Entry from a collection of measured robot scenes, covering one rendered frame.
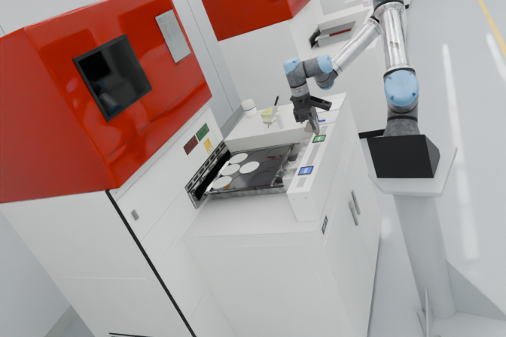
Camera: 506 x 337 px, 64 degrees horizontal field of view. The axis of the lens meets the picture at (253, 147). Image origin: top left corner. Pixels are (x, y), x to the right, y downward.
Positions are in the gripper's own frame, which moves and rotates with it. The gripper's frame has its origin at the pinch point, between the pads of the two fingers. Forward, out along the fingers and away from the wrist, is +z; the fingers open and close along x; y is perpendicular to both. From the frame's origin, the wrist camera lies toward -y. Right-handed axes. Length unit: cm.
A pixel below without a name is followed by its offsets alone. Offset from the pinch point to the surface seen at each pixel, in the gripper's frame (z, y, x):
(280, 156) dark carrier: 9.1, 22.0, 0.0
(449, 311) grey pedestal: 94, -40, 15
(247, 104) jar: -6, 50, -40
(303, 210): 11.7, 0.6, 39.9
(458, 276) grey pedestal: 74, -46, 13
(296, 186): 3.3, 2.1, 36.1
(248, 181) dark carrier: 9.2, 31.9, 19.1
